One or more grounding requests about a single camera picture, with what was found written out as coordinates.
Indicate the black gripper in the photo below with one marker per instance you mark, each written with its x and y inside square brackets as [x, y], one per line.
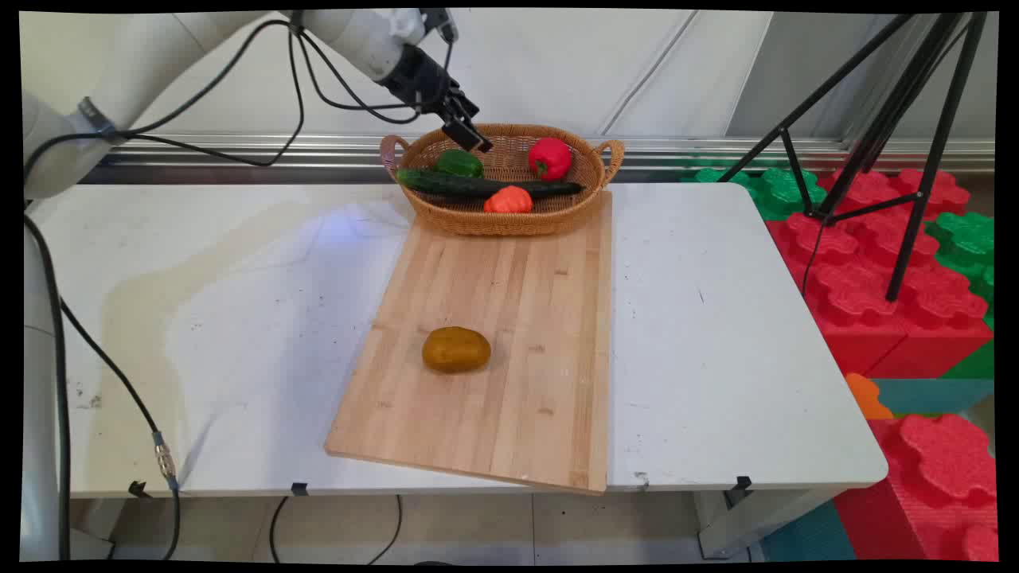
[415, 79]

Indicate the brown toy potato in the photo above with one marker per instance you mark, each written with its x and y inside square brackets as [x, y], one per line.
[456, 348]

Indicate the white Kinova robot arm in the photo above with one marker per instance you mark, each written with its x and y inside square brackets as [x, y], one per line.
[159, 64]

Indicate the green toy bell pepper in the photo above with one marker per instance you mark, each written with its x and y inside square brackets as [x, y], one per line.
[459, 163]

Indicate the dark green toy cucumber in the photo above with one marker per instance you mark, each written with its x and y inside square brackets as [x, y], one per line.
[470, 187]

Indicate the red tomato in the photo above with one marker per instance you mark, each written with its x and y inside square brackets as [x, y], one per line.
[549, 157]

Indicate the orange toy pumpkin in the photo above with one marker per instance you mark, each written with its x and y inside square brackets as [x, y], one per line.
[508, 200]

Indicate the woven wicker basket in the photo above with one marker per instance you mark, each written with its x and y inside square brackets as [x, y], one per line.
[509, 219]

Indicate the wooden cutting board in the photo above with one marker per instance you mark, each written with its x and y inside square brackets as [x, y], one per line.
[493, 318]

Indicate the green foam block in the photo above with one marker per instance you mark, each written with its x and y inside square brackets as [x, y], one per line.
[776, 189]
[967, 243]

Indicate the black table clip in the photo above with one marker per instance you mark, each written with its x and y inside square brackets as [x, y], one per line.
[299, 488]
[139, 489]
[742, 482]

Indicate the black tripod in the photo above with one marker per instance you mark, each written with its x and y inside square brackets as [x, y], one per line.
[892, 119]

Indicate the large red foam block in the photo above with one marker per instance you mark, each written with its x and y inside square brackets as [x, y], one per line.
[876, 278]

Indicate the orange foam piece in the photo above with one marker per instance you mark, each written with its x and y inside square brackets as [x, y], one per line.
[866, 396]

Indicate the white table leg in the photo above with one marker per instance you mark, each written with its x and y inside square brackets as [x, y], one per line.
[756, 521]

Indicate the metal wall rail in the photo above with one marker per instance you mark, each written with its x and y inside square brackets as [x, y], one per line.
[334, 155]

